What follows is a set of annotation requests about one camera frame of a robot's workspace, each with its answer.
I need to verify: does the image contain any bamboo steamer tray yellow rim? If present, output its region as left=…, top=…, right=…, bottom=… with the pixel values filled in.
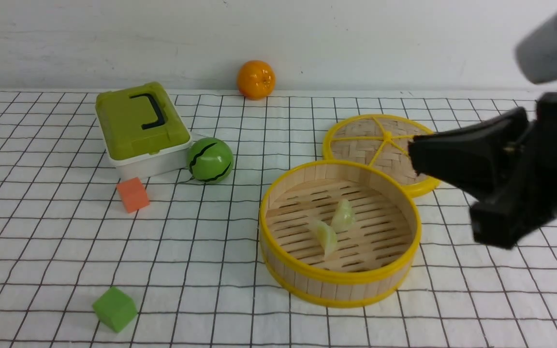
left=259, top=160, right=422, bottom=308

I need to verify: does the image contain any green foam cube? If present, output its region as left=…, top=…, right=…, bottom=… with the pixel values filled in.
left=92, top=286, right=138, bottom=333

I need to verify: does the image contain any woven bamboo steamer lid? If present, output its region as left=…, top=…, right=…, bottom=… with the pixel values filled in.
left=322, top=114, right=440, bottom=197

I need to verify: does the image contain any orange foam cube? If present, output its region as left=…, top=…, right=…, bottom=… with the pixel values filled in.
left=116, top=177, right=150, bottom=214

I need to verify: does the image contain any pale green dumpling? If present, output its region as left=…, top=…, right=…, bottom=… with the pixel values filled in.
left=331, top=200, right=356, bottom=233

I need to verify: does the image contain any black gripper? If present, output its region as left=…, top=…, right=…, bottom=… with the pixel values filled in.
left=408, top=91, right=557, bottom=249

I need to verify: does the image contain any green toy watermelon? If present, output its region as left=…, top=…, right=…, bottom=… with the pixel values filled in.
left=187, top=137, right=235, bottom=184

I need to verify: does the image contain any green lidded white box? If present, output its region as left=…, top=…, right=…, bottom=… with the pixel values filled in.
left=95, top=82, right=193, bottom=181

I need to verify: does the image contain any white grid tablecloth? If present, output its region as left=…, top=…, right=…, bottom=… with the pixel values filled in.
left=0, top=90, right=557, bottom=348

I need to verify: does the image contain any orange toy fruit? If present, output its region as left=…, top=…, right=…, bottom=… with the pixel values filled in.
left=236, top=60, right=276, bottom=101

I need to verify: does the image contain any pale yellow dumpling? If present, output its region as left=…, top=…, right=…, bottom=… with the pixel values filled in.
left=308, top=220, right=338, bottom=260

